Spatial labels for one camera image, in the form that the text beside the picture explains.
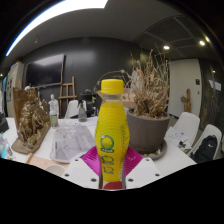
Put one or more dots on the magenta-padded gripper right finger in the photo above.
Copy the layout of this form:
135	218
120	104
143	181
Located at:
146	170

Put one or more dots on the flat round red coaster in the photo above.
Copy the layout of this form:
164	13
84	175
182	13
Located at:
113	186

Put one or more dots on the wooden easel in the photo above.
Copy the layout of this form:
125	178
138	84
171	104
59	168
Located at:
67	91

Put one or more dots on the dried plant in grey pot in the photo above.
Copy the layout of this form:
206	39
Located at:
148	131

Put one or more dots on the white paper sheets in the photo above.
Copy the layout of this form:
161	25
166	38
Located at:
176	136

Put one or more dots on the white cabinet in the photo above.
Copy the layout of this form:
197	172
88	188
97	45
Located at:
15	86

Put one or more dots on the clear bottle with green label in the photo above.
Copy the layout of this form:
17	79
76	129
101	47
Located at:
53	118

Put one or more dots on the round ceiling downlight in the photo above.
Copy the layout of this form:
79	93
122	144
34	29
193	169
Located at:
166	47
202	43

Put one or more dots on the black backpack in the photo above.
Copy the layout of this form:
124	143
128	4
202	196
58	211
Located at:
205	150

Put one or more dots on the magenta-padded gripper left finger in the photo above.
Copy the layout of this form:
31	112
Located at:
78	170

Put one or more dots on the brown relief sculpture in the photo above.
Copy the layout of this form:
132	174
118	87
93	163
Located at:
31	123

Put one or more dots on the black flat box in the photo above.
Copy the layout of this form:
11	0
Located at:
3	123

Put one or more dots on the long ceiling light strip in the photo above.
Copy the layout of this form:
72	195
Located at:
43	20

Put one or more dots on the grey plant saucer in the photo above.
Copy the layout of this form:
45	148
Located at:
160	151

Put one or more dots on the printed newspaper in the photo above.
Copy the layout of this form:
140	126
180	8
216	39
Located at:
71	141

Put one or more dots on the cardboard box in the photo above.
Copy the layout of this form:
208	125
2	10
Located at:
128	101

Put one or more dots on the yellow drink bottle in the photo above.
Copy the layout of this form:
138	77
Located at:
111	123

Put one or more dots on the wooden figure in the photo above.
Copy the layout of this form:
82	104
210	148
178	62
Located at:
186	100

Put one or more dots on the black wall screen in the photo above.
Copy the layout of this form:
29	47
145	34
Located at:
45	70

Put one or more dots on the white chair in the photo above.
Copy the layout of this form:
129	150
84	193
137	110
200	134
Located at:
215	131
188	123
72	108

